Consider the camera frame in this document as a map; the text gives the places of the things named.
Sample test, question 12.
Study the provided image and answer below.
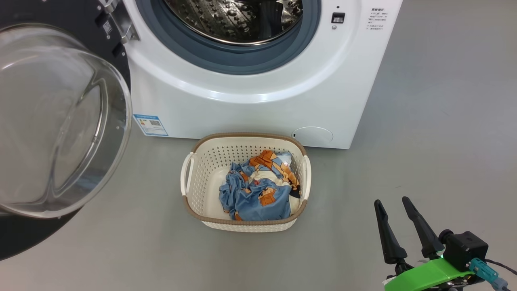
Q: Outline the small text notice sticker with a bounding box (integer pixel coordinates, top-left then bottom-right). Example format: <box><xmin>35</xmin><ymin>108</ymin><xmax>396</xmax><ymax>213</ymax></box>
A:
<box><xmin>367</xmin><ymin>7</ymin><xmax>389</xmax><ymax>32</ymax></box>

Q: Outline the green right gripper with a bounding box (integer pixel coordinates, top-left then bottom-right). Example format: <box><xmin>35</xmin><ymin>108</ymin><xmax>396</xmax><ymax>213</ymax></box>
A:
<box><xmin>374</xmin><ymin>196</ymin><xmax>475</xmax><ymax>291</ymax></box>

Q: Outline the white front-load washing machine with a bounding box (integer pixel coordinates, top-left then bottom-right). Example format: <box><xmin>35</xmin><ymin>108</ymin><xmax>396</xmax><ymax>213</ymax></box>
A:
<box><xmin>121</xmin><ymin>0</ymin><xmax>404</xmax><ymax>150</ymax></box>

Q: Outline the thin black right cable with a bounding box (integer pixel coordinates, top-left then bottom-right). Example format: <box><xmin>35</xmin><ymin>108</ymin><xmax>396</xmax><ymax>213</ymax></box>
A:
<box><xmin>485</xmin><ymin>259</ymin><xmax>517</xmax><ymax>277</ymax></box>

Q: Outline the cream perforated laundry basket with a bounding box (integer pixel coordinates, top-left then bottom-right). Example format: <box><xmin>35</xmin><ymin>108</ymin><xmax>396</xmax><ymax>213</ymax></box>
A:
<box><xmin>180</xmin><ymin>133</ymin><xmax>312</xmax><ymax>233</ymax></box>

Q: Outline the steel washing machine drum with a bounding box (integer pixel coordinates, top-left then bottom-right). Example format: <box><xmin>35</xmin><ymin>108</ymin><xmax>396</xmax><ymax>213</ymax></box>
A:
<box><xmin>164</xmin><ymin>0</ymin><xmax>303</xmax><ymax>45</ymax></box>

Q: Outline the teal cable connector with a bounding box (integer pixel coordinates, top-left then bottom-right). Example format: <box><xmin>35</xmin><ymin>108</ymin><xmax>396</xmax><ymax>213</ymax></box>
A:
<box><xmin>469</xmin><ymin>259</ymin><xmax>509</xmax><ymax>291</ymax></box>

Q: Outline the blue energy label sticker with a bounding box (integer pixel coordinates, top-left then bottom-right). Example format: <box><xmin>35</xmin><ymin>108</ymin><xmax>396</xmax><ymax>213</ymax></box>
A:
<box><xmin>133</xmin><ymin>114</ymin><xmax>168</xmax><ymax>137</ymax></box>

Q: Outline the blue bear print garment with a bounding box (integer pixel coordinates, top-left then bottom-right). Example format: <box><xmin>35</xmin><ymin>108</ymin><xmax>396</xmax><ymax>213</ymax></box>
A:
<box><xmin>219</xmin><ymin>162</ymin><xmax>292</xmax><ymax>221</ymax></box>

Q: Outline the round glass washing machine door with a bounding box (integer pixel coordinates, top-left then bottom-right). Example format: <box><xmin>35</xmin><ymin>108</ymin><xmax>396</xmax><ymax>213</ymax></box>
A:
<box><xmin>0</xmin><ymin>0</ymin><xmax>134</xmax><ymax>261</ymax></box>

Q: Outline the round white filter cover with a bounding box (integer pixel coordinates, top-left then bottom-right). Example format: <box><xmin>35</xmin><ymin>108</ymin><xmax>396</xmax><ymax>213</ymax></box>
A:
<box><xmin>292</xmin><ymin>127</ymin><xmax>334</xmax><ymax>147</ymax></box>

